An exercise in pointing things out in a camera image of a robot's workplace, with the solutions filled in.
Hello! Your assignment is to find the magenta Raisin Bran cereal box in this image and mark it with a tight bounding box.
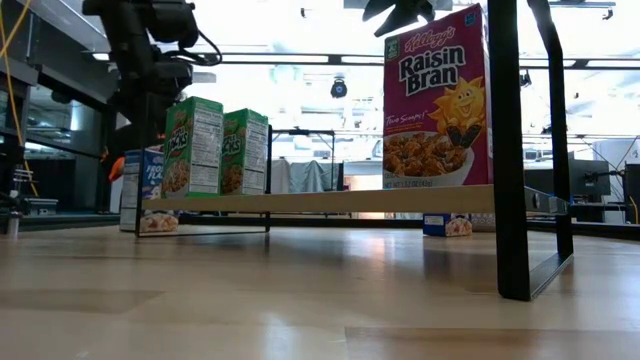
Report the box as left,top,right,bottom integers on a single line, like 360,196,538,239
470,213,497,234
381,3,495,191

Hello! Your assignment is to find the green Apple Jacks cereal box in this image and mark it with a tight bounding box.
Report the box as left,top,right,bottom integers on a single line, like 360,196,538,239
220,107,270,197
160,95,225,200

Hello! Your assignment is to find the blue Frosted Flakes cereal box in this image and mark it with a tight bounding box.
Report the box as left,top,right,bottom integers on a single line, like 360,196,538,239
422,213,474,238
118,145,180,234

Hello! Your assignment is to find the wooden shelf with black legs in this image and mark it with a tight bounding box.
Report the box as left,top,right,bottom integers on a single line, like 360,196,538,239
133,0,575,302

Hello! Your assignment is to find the grey draped cloth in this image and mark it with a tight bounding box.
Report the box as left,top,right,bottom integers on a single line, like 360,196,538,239
269,158,346,194

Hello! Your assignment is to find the black computer monitor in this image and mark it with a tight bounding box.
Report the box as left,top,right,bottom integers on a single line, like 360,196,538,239
523,159,613,198

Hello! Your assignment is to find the person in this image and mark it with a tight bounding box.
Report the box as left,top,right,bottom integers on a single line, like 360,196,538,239
99,144,127,184

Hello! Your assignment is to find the grey metal bin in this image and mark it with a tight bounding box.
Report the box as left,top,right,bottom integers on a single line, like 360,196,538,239
21,197,60,217

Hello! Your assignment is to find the black background workstation frame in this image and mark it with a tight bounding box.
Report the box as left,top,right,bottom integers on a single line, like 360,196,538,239
268,128,338,194

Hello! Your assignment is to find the black aluminium rig frame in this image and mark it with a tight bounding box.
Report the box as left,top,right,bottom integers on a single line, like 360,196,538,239
0,213,640,242

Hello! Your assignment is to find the yellow hanging cable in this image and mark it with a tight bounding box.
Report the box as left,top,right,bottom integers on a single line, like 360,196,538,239
0,0,40,198

